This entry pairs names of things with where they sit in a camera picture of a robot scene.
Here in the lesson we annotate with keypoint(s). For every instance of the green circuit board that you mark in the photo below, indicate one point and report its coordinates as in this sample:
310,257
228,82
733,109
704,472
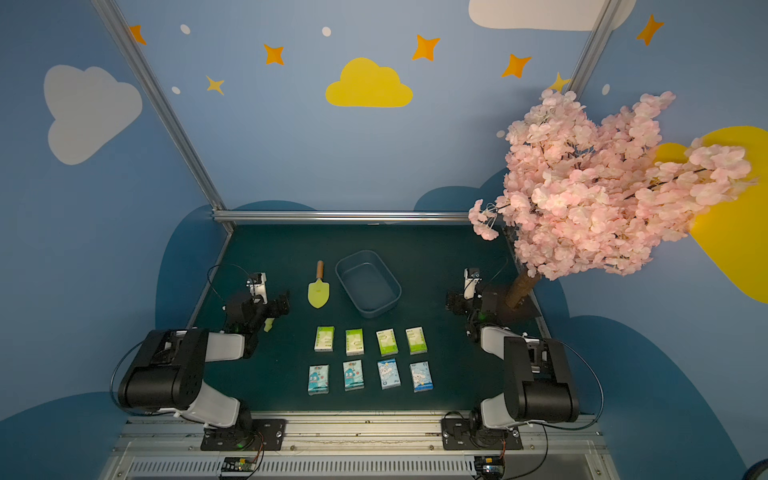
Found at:
488,468
238,465

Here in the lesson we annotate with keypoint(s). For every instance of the right green circuit board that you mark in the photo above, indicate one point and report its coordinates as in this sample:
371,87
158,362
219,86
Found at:
488,468

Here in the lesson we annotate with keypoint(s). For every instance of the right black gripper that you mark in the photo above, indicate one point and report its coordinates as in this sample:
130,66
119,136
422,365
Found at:
459,303

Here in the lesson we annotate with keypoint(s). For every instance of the blue pocket tissue pack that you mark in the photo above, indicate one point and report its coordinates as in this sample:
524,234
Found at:
389,374
318,379
353,375
421,376

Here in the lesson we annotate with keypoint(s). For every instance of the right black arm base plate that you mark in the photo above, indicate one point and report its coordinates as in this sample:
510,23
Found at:
463,434

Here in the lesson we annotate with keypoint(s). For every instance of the green pocket tissue pack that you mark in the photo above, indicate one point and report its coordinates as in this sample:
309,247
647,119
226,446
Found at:
387,342
354,342
416,340
324,339

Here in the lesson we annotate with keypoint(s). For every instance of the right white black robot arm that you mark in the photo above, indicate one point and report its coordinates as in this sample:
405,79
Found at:
537,383

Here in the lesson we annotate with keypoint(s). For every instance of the green trowel wooden handle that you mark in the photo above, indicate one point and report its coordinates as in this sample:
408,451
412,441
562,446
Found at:
318,291

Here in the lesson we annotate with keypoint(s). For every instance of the left green circuit board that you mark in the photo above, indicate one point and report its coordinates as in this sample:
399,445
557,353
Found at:
238,465

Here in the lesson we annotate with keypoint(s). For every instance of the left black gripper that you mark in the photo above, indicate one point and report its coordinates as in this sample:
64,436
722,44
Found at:
274,306

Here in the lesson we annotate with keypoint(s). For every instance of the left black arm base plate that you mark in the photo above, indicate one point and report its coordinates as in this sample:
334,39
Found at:
263,434

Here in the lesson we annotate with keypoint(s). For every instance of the blue plastic storage box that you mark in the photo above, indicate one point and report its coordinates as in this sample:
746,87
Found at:
369,283

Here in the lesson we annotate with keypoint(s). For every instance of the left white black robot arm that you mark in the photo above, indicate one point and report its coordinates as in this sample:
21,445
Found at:
166,375

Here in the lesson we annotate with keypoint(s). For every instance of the pink blossom artificial tree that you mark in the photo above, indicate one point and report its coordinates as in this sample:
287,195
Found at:
580,195

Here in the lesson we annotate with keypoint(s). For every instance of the aluminium front rail frame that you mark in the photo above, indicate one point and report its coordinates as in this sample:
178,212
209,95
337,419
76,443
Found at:
357,445

